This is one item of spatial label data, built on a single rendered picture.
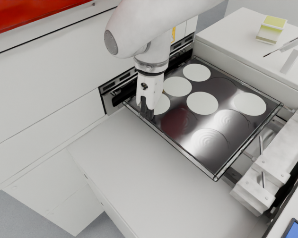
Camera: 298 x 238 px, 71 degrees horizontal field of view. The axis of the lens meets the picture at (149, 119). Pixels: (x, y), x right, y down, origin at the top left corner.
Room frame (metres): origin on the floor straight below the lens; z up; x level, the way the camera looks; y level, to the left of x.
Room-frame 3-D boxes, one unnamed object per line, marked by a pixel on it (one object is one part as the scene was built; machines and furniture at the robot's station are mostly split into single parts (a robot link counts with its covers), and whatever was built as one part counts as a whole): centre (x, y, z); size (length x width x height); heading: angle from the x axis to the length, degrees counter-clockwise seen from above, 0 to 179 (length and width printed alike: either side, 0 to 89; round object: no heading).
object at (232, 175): (0.22, -0.21, 0.90); 0.04 x 0.02 x 0.03; 44
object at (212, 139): (0.46, -0.17, 0.90); 0.34 x 0.34 x 0.01; 44
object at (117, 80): (0.61, -0.01, 0.96); 0.44 x 0.01 x 0.02; 134
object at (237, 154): (0.33, -0.30, 0.90); 0.38 x 0.01 x 0.01; 134
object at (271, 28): (0.73, -0.44, 1.00); 0.07 x 0.07 x 0.07; 58
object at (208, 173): (0.34, -0.04, 0.90); 0.37 x 0.01 x 0.01; 44
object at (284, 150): (0.28, -0.37, 0.87); 0.36 x 0.08 x 0.03; 134
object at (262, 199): (0.17, -0.25, 0.89); 0.08 x 0.03 x 0.03; 44
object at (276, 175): (0.23, -0.31, 0.89); 0.08 x 0.03 x 0.03; 44
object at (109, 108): (0.60, -0.02, 0.89); 0.44 x 0.02 x 0.10; 134
